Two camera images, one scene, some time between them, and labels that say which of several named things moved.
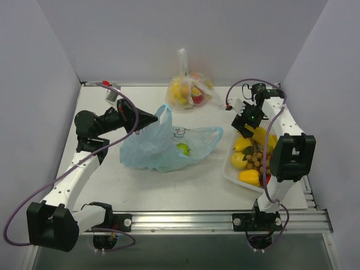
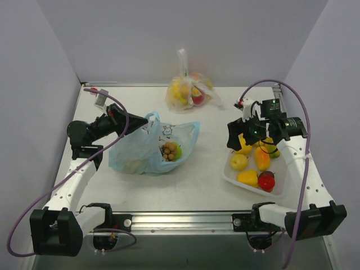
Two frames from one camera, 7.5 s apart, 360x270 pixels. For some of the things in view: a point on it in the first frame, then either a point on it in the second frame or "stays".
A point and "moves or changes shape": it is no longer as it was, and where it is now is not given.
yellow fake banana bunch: (259, 135) moves or changes shape
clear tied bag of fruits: (188, 90) stays
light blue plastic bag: (158, 145) moves or changes shape
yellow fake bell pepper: (250, 176) stays
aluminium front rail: (297, 221) stays
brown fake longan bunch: (253, 156) to (170, 149)
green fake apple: (184, 147) to (178, 153)
